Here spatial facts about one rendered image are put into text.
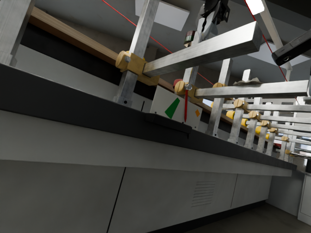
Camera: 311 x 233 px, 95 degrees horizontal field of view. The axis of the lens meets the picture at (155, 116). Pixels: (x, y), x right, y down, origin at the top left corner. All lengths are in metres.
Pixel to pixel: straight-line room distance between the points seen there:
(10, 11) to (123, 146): 0.37
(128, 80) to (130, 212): 0.65
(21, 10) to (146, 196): 0.82
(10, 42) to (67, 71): 0.24
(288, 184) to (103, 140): 2.94
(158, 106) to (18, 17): 0.37
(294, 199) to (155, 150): 2.77
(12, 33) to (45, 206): 0.54
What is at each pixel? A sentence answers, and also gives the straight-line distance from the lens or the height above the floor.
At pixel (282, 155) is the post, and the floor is 0.76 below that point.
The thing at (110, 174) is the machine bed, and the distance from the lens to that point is 0.71.
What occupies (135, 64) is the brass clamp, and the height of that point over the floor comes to 0.82.
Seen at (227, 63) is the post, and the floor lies 1.09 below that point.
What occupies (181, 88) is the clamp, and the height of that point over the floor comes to 0.84.
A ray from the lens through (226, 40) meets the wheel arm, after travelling 0.28.
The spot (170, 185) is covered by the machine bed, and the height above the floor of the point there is 0.36.
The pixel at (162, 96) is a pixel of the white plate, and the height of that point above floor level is 0.77.
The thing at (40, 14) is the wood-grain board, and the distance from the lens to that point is 0.59.
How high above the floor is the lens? 0.66
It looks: 5 degrees up
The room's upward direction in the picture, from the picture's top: 15 degrees clockwise
